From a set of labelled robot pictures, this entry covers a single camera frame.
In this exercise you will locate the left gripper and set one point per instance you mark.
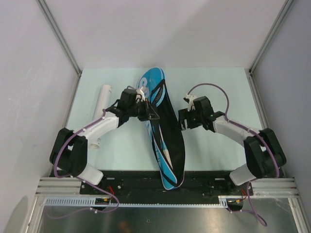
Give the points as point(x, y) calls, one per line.
point(149, 113)

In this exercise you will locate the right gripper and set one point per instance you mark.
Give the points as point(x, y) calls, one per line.
point(184, 114)

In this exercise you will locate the blue racket bag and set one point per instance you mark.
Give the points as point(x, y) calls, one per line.
point(172, 178)

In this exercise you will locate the white shuttlecock tube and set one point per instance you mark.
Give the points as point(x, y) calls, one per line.
point(103, 101)

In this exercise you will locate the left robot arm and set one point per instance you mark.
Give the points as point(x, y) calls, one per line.
point(70, 150)

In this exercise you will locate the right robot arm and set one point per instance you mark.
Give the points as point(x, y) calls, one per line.
point(263, 152)

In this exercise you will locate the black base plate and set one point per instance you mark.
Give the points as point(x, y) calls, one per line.
point(145, 189)

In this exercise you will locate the left aluminium corner post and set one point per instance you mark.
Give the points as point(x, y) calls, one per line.
point(48, 15)

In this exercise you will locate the aluminium corner post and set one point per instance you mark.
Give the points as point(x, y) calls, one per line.
point(283, 13)
point(48, 15)

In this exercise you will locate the right aluminium corner post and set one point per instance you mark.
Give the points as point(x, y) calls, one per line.
point(283, 13)

